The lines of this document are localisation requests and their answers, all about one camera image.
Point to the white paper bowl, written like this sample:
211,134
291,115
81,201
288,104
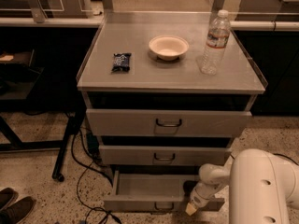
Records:
168,47

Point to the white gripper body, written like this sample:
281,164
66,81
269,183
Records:
198,199

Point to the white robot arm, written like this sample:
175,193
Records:
262,187

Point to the white horizontal rail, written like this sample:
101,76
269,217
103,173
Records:
283,26

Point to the grey drawer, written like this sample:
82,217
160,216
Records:
173,156
167,114
150,193

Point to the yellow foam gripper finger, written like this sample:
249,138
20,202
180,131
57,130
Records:
190,209

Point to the grey top drawer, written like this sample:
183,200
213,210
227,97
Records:
167,114

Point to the grey metal drawer cabinet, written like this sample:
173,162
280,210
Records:
131,33

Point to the grey middle drawer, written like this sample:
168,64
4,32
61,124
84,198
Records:
173,156

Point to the black table frame leg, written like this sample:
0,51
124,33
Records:
16,144

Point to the clear plastic water bottle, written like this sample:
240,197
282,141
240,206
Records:
216,40

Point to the dark blue snack packet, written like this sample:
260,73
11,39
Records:
121,62

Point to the brown shoe near edge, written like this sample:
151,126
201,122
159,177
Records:
8,196

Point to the brown shoe lower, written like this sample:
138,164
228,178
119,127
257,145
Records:
17,211

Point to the grey bottom drawer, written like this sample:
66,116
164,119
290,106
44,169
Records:
150,193

